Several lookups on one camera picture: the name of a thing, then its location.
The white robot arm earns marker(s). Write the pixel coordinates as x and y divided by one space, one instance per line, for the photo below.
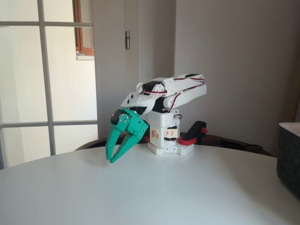
187 93

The dark grey felt container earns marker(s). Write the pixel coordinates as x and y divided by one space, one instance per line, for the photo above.
289 159

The black red table clamp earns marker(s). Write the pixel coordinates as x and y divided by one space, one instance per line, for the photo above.
147 139
195 131

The yellow label reading F5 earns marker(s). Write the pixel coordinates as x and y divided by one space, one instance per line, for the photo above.
154 134

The yellow label reading F3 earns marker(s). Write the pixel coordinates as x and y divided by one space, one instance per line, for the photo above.
170 133

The dark brown chair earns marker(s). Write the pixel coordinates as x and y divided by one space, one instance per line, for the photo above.
222 140

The silver door hinge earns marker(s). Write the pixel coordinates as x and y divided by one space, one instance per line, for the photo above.
127 39

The white framed glass door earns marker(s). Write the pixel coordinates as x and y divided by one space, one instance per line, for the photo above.
43 70

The brown wooden window frame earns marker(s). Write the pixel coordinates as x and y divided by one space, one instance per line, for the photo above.
78 35

